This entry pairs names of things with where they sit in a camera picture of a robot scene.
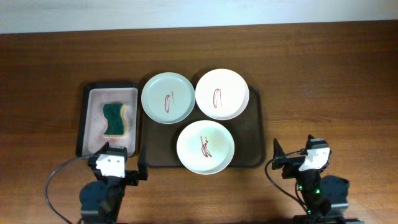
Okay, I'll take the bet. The light green plate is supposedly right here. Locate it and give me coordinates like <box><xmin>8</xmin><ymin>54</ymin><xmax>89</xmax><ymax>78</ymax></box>
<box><xmin>141</xmin><ymin>72</ymin><xmax>195</xmax><ymax>124</ymax></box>

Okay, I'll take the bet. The pink plate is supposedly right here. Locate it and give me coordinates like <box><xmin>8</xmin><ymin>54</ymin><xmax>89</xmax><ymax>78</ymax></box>
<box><xmin>195</xmin><ymin>68</ymin><xmax>249</xmax><ymax>121</ymax></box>

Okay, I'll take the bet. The large brown serving tray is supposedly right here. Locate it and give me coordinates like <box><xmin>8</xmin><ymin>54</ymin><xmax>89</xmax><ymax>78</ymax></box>
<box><xmin>140</xmin><ymin>86</ymin><xmax>266</xmax><ymax>169</ymax></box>

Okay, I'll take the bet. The green yellow sponge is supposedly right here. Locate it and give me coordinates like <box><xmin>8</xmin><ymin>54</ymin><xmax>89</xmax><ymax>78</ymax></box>
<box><xmin>103</xmin><ymin>103</ymin><xmax>127</xmax><ymax>138</ymax></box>

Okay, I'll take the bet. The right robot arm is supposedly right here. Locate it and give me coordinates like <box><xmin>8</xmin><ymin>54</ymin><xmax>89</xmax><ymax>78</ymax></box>
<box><xmin>266</xmin><ymin>135</ymin><xmax>349</xmax><ymax>223</ymax></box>

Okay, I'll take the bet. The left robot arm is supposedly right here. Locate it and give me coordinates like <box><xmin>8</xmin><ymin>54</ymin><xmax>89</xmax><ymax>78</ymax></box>
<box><xmin>79</xmin><ymin>142</ymin><xmax>148</xmax><ymax>223</ymax></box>

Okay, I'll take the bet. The small black soapy tray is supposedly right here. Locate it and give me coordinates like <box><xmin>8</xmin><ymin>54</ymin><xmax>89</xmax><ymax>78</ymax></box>
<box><xmin>76</xmin><ymin>81</ymin><xmax>139</xmax><ymax>157</ymax></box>

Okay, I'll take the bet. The white front plate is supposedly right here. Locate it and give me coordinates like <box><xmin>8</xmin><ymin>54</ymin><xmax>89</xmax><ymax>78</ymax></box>
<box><xmin>176</xmin><ymin>120</ymin><xmax>235</xmax><ymax>175</ymax></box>

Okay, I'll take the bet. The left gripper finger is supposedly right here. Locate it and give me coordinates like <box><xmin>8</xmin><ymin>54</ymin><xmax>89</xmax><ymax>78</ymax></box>
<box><xmin>137</xmin><ymin>146</ymin><xmax>148</xmax><ymax>180</ymax></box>
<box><xmin>93</xmin><ymin>142</ymin><xmax>109</xmax><ymax>157</ymax></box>

